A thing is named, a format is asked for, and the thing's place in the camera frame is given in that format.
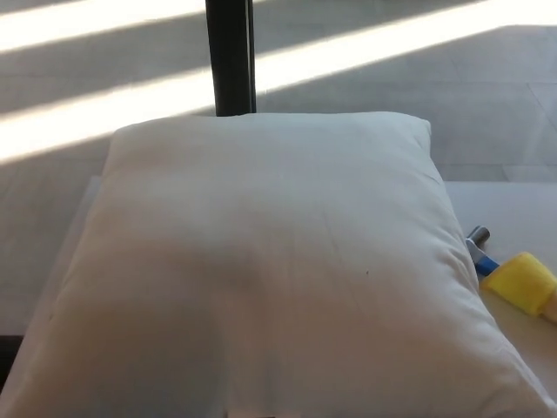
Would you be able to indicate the white square pillow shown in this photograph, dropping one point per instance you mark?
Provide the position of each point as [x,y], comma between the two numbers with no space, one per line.
[278,261]

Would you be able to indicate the black vertical post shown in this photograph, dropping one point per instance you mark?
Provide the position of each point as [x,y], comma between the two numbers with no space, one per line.
[228,56]

